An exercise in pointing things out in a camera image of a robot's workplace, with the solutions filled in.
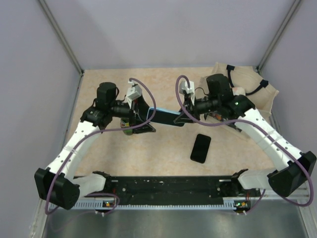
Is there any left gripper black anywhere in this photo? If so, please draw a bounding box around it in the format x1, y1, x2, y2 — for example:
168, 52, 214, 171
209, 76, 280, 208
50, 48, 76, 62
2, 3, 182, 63
109, 94, 157, 134

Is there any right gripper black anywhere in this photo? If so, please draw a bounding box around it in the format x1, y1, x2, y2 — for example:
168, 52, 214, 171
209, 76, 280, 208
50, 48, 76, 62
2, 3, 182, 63
174, 94, 220, 123

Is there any phone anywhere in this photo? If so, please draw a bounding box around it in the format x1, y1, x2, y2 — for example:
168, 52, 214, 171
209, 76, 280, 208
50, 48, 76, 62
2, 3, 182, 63
151, 108, 185, 127
190, 134, 211, 164

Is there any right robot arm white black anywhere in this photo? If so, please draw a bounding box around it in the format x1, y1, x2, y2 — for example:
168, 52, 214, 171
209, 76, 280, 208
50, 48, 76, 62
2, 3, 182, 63
175, 74, 317, 199

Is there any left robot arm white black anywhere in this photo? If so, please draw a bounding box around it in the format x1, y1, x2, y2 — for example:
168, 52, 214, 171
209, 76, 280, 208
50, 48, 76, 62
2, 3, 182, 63
34, 78, 154, 215

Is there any phone in black case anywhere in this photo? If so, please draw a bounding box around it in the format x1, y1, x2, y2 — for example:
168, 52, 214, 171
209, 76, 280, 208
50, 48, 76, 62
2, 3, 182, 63
190, 134, 211, 164

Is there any green glass bottle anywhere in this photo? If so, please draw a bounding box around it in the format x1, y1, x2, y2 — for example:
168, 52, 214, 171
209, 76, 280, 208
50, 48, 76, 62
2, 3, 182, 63
120, 118, 134, 136

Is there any pink white item in bag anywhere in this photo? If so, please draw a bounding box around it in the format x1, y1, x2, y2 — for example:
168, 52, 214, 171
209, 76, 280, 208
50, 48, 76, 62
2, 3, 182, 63
232, 87, 246, 96

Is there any beige canvas tote bag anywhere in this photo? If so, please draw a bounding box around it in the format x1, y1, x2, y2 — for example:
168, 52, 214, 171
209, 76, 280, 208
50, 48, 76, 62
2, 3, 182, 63
197, 61, 279, 139

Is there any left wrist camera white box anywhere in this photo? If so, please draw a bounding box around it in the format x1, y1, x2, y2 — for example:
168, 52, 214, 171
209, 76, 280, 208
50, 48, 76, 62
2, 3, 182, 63
126, 84, 142, 104

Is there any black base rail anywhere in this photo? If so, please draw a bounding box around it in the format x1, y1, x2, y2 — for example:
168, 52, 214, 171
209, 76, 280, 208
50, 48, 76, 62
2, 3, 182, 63
84, 175, 267, 206

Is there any white slotted cable duct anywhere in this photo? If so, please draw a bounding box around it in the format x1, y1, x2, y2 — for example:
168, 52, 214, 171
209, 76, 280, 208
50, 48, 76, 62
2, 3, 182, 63
72, 199, 251, 211

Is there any left aluminium frame post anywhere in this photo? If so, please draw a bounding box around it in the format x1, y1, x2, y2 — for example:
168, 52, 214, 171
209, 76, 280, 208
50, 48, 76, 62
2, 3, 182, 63
36, 0, 84, 76

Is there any aluminium frame post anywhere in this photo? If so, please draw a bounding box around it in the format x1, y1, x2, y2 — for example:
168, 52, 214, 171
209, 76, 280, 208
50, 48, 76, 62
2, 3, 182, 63
36, 0, 84, 76
256, 0, 304, 74

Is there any right aluminium frame post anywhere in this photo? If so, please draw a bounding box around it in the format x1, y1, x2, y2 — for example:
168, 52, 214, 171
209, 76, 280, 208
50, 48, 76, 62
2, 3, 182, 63
256, 0, 304, 74

